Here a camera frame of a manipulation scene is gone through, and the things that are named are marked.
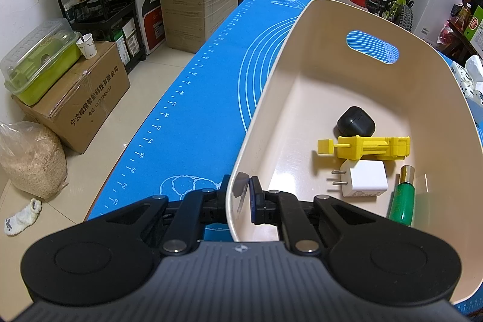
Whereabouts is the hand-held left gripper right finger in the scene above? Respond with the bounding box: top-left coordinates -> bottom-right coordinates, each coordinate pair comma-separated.
249,176 -> 412,258

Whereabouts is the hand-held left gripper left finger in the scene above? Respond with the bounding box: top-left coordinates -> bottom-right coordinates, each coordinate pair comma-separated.
88,175 -> 232,258

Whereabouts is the white charger plug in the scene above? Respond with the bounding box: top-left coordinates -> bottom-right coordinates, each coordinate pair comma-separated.
330,160 -> 389,199

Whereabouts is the black earbuds case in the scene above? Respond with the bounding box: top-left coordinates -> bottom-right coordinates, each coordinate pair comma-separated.
336,106 -> 376,138

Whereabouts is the yellow wire stripper tool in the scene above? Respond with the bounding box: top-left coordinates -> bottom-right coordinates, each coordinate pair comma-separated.
317,135 -> 412,160

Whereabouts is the green tube with gold cap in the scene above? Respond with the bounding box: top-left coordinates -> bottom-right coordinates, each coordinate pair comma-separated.
389,164 -> 416,228

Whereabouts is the beige plastic storage basket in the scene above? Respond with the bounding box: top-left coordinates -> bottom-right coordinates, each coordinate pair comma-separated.
228,0 -> 483,305

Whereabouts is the blue silicone mat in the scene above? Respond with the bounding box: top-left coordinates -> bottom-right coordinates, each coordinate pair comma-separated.
85,0 -> 483,317

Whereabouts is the low brown cardboard box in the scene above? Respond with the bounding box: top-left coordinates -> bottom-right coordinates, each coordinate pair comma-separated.
11,41 -> 131,155

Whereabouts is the clear bag of grain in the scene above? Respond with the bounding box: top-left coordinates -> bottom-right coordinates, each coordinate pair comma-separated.
0,121 -> 69,200

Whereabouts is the white sock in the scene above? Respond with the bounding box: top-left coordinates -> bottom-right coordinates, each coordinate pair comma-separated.
4,198 -> 42,236

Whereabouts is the paper cup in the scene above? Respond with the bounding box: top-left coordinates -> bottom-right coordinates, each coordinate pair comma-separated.
75,33 -> 97,59

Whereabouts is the red and white box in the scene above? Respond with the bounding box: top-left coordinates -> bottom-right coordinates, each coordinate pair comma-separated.
130,0 -> 167,56

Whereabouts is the green container with clear lid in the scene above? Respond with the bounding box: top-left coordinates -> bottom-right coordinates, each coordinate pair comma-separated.
0,18 -> 84,106

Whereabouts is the black metal rack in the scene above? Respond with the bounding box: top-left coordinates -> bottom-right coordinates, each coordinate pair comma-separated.
48,0 -> 148,75

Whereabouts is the white tissue box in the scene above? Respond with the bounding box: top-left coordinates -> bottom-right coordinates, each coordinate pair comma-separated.
451,54 -> 483,102

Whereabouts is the drink bottle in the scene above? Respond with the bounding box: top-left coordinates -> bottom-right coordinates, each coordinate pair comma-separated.
451,3 -> 472,32

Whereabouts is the green and white box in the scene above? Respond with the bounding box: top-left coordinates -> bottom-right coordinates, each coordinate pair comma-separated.
463,5 -> 483,55

